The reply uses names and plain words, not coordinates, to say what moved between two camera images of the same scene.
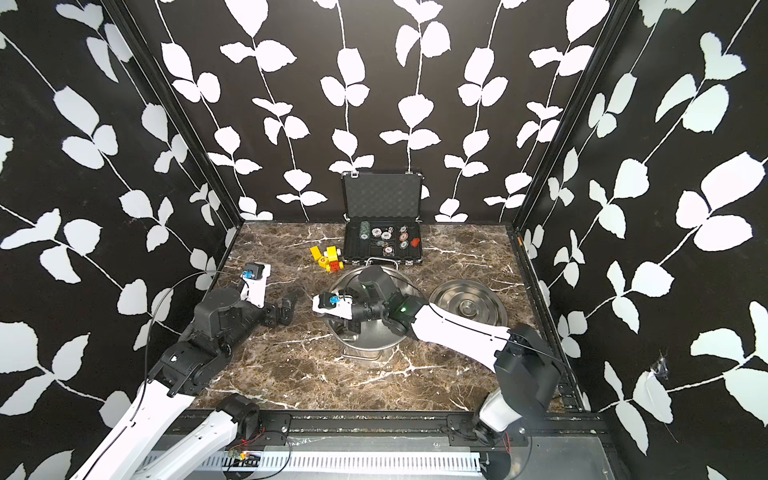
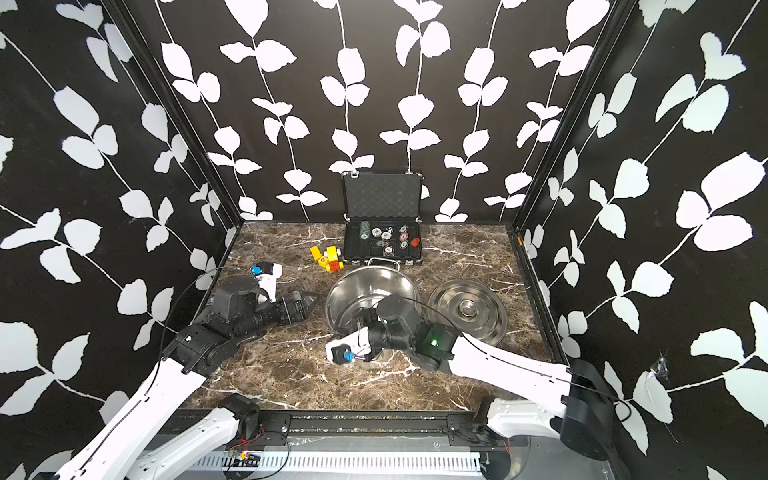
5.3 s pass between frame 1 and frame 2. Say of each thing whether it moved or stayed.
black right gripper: moved
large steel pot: stayed
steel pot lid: stayed
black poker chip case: stayed
